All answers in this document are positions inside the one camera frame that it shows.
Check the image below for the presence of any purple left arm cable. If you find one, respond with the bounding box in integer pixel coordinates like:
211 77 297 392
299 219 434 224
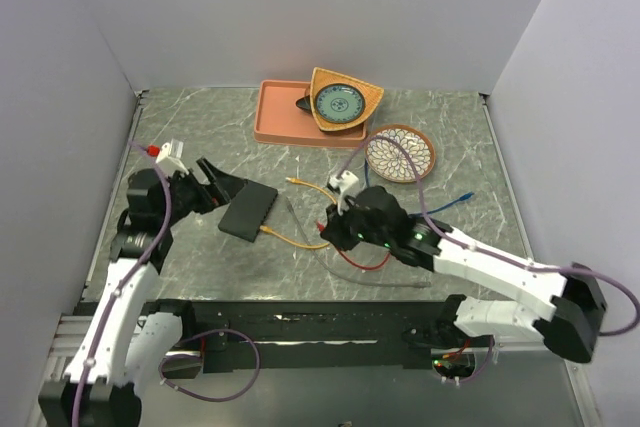
72 141 261 427

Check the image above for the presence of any red ethernet cable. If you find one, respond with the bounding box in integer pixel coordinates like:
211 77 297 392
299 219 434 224
312 219 392 270

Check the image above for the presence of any teal patterned round dish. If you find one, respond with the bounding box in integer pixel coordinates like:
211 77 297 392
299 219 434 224
314 83 366 124

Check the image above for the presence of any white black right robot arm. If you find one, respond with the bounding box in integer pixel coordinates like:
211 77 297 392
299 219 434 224
321 186 607 364

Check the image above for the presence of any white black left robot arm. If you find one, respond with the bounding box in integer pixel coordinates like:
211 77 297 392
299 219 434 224
38 158 248 426

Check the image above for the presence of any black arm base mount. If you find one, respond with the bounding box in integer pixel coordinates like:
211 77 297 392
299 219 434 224
74 299 501 376

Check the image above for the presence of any salmon pink tray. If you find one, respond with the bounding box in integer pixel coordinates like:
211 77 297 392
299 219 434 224
254 80 367 148

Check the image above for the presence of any black small bowl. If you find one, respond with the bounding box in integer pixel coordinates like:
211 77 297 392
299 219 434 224
295 95 312 113

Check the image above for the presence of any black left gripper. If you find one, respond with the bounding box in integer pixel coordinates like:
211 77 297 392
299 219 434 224
157 157 248 227

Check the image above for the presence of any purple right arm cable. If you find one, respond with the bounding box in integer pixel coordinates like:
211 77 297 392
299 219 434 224
339 135 640 384

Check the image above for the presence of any orange woven triangular plate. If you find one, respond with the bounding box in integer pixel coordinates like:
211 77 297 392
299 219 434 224
309 67 384 132

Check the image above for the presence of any black network switch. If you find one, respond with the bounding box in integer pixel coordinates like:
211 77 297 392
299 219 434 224
218 181 278 243

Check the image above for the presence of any grey ethernet cable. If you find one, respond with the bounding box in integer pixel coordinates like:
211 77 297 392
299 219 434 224
284 196 432 290

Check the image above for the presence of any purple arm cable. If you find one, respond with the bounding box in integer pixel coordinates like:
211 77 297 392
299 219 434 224
72 141 261 427
339 135 640 384

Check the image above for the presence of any aluminium frame rail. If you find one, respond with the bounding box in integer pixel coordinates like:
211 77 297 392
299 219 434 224
47 311 166 388

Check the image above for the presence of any yellow ethernet cable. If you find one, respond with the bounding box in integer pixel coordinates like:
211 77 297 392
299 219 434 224
259 176 339 251

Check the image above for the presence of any white floral round plate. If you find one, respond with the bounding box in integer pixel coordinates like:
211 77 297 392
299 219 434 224
365 124 436 183

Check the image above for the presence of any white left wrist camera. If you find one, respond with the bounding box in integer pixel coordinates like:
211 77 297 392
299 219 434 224
156 139 189 177

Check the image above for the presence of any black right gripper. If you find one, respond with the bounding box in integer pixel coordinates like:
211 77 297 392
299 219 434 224
320 194 394 252

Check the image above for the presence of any blue ethernet cable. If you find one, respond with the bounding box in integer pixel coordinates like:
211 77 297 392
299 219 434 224
361 161 476 216

